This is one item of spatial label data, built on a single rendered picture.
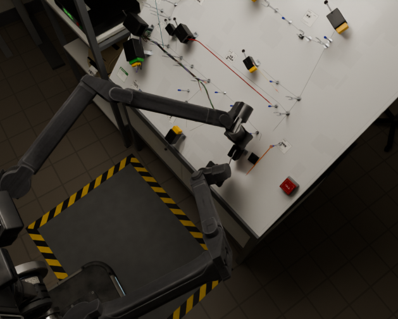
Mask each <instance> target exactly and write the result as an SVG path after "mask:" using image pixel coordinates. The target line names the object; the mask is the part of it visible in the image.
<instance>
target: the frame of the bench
mask: <svg viewBox="0 0 398 319"><path fill-rule="evenodd" d="M123 109H124V111H125V115H126V118H127V122H128V125H129V128H130V131H131V134H132V138H133V141H134V144H135V148H136V149H137V150H138V151H141V150H142V145H141V142H140V138H141V139H142V140H143V141H144V142H145V143H146V144H147V145H148V146H149V147H150V148H151V150H152V151H153V152H154V153H155V154H156V156H157V157H158V158H159V159H160V160H161V161H162V162H163V163H164V164H165V165H166V166H167V167H168V169H169V170H170V171H171V172H172V173H173V174H174V175H175V176H176V178H177V179H179V181H181V183H182V184H183V185H184V186H185V187H186V188H187V190H188V191H189V192H190V193H191V194H192V195H193V196H194V193H193V192H192V191H191V190H190V189H189V188H188V187H187V186H186V185H185V184H184V183H183V181H182V180H181V179H180V178H179V177H178V176H177V175H176V174H175V172H174V171H173V170H172V169H171V168H170V167H169V166H168V165H167V164H166V163H165V162H164V161H163V159H162V158H161V157H160V156H159V155H158V154H157V153H156V151H155V150H154V149H153V148H152V147H151V146H150V145H149V144H148V143H147V142H146V141H145V140H144V138H143V137H142V136H141V135H140V134H139V133H138V131H136V129H134V128H133V126H132V125H131V123H130V119H129V117H128V113H127V109H126V106H123ZM336 167H337V166H335V165H334V164H332V165H331V166H330V167H329V168H328V169H327V170H326V171H325V172H324V173H323V174H322V175H321V176H320V177H319V178H318V179H317V180H316V181H315V182H314V183H313V184H312V185H311V186H310V187H309V188H308V189H307V190H306V191H305V192H304V193H303V194H302V195H301V196H300V197H299V199H298V200H297V201H296V202H295V203H294V204H293V205H292V206H291V207H290V208H289V209H288V210H287V211H286V212H285V213H284V214H283V215H282V216H281V217H280V218H279V219H278V220H277V221H276V222H275V223H274V224H273V225H272V226H271V227H270V228H269V229H271V228H272V227H273V226H274V225H275V224H276V223H277V222H278V221H279V220H281V219H282V218H283V217H284V216H285V215H286V214H287V213H288V212H289V211H290V210H291V209H292V208H293V207H294V206H295V205H296V204H297V203H299V202H300V201H301V200H302V199H303V198H304V197H305V196H306V195H308V194H309V193H310V192H311V191H312V190H313V189H314V188H315V187H316V186H317V185H318V184H319V183H320V182H321V181H322V180H323V179H324V178H325V179H324V181H325V180H326V179H327V178H328V176H329V175H330V174H331V173H332V172H333V171H334V169H336ZM324 181H322V183H323V182H324ZM322 183H321V184H322ZM321 184H320V185H321ZM320 185H319V186H320ZM319 186H318V187H319ZM318 187H317V188H318ZM317 188H316V189H317ZM316 189H315V190H316ZM315 190H314V191H315ZM314 191H313V193H314ZM313 193H311V194H310V195H309V196H308V197H307V198H306V199H305V200H304V201H303V202H302V203H301V204H300V205H298V207H297V208H296V209H295V210H294V211H292V212H291V213H295V212H296V211H297V210H298V209H299V208H300V207H301V206H302V205H303V204H304V203H305V202H306V201H307V200H308V198H309V197H310V196H311V195H312V194H313ZM194 197H195V196H194ZM291 213H290V214H291ZM290 214H289V215H290ZM289 215H288V216H289ZM288 216H287V217H288ZM287 217H286V218H287ZM286 218H285V219H286ZM285 219H284V220H285ZM284 220H282V221H281V222H280V223H279V224H281V223H282V222H283V221H284ZM279 224H278V225H277V226H276V227H275V228H274V229H273V230H272V231H274V230H275V229H276V228H277V227H278V226H279ZM222 227H223V229H224V231H225V232H226V233H227V234H228V235H229V236H230V237H231V238H232V239H233V240H234V241H235V243H236V244H237V245H238V246H239V247H240V248H241V249H242V251H241V252H240V254H239V255H238V257H237V259H236V260H235V261H236V263H237V264H239V265H240V264H241V263H242V262H243V261H244V260H245V259H246V257H247V256H248V255H249V253H250V252H251V251H252V250H253V249H254V248H255V247H256V246H257V245H258V244H259V243H260V242H261V241H263V240H264V239H265V238H266V237H267V236H268V235H269V234H270V233H271V232H272V231H271V232H270V233H269V234H268V235H267V236H266V237H265V238H263V239H262V240H261V238H262V237H263V236H264V235H263V236H262V237H260V238H259V239H258V240H257V241H256V242H254V241H253V240H252V239H251V238H250V239H249V240H248V242H247V244H246V245H245V246H244V248H243V247H242V246H241V245H240V244H239V243H238V242H237V241H236V240H235V239H234V238H233V237H232V235H231V234H230V233H229V232H228V231H227V230H226V228H225V227H224V226H222ZM269 229H268V230H267V231H269ZM267 231H266V232H265V233H267ZM265 233H264V234H265ZM260 240H261V241H260ZM259 241H260V242H259Z"/></svg>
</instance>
